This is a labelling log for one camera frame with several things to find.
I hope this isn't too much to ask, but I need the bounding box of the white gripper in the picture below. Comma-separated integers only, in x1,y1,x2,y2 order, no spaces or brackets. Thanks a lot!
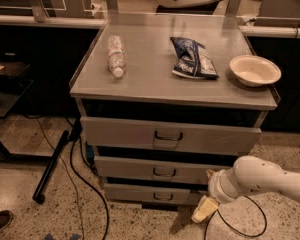
191,169,239,223

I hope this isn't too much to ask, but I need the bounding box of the grey drawer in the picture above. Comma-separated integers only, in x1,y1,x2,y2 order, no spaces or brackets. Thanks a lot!
81,117,261,155
95,156,228,185
104,183,206,206

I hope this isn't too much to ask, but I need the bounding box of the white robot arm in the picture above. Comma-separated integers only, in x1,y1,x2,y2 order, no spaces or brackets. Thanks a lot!
191,156,300,223

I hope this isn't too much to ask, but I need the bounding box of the grey bottom drawer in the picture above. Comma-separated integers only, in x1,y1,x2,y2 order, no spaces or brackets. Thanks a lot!
104,183,206,206

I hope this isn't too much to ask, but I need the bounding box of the grey drawer cabinet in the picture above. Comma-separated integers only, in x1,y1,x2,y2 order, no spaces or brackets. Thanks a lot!
69,11,278,209

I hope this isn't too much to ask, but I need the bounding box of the grey top drawer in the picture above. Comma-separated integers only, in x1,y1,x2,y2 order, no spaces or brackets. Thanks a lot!
81,117,261,155

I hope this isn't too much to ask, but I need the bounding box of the white bowl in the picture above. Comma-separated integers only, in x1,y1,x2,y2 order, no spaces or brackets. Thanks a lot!
230,55,281,87

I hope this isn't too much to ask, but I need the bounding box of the blue chip bag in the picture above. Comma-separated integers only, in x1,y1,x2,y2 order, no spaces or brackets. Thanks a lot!
170,37,219,80

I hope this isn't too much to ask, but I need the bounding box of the clear plastic water bottle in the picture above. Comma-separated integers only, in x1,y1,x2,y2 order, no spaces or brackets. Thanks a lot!
107,35,127,78

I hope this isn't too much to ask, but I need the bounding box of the black table leg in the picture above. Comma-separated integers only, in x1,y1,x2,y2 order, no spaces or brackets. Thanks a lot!
32,130,69,204

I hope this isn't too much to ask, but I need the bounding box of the black office chair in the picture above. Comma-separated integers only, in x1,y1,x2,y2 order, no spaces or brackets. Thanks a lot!
156,0,224,15

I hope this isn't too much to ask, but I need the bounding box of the black side table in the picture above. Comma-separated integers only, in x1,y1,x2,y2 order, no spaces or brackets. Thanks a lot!
0,61,33,118

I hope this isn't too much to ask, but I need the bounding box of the black looped cable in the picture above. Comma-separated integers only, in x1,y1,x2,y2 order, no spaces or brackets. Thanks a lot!
203,195,268,240

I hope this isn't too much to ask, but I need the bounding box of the black floor cable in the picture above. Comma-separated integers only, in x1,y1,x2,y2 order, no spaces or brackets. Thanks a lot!
68,137,110,240

